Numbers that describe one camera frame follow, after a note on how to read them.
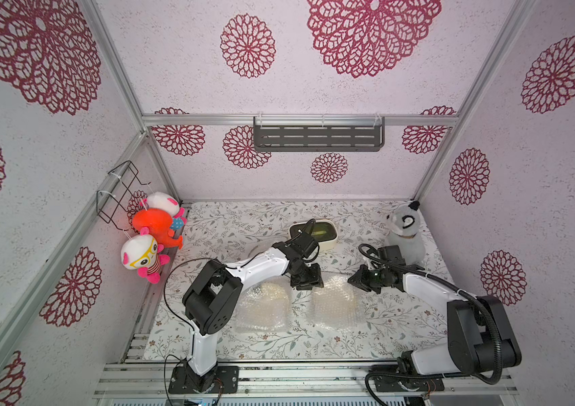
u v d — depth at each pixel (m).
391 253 0.73
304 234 0.74
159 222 0.89
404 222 0.87
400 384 0.72
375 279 0.78
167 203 0.95
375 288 0.81
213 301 0.49
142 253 0.80
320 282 0.78
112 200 0.75
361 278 0.79
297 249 0.71
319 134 0.96
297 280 0.76
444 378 0.57
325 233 1.03
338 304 0.86
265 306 0.85
